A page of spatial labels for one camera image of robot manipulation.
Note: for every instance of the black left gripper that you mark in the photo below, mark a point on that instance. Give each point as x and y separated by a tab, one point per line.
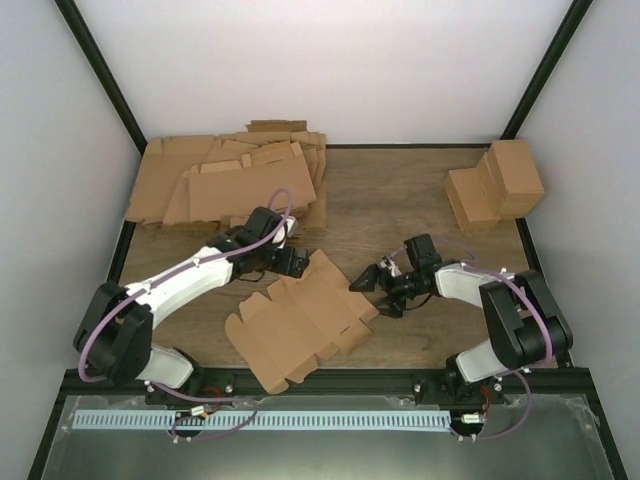
298	268

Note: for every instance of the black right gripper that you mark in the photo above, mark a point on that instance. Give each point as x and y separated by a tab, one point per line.
373	273

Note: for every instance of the brown cardboard box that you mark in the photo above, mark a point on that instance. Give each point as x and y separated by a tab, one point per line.
284	334

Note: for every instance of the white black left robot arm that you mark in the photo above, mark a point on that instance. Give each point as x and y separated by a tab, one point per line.
114	339

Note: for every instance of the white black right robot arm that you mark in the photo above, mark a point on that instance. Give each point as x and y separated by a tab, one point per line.
524	322

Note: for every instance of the low folded cardboard box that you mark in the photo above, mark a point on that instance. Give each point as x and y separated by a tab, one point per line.
469	201

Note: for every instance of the tall folded cardboard box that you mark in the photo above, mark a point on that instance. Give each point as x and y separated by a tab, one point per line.
510	179

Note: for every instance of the stack of flat cardboard blanks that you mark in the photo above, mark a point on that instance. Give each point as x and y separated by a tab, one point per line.
190	181

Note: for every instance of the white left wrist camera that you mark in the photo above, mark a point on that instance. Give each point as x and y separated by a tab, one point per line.
287	230

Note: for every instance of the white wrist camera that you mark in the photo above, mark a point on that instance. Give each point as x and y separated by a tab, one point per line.
287	230
388	263

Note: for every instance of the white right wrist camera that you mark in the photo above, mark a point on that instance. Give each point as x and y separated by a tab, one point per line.
388	263

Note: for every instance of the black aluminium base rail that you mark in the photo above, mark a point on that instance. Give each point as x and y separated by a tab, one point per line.
424	386

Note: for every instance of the light blue slotted cable duct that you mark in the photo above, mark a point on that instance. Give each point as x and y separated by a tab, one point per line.
147	420

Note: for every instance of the black left frame post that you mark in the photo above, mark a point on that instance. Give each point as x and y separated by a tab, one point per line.
92	53

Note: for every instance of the black frame post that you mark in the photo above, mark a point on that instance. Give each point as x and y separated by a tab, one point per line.
560	41
92	53

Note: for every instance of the black right frame post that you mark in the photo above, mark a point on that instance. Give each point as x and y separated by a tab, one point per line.
560	41

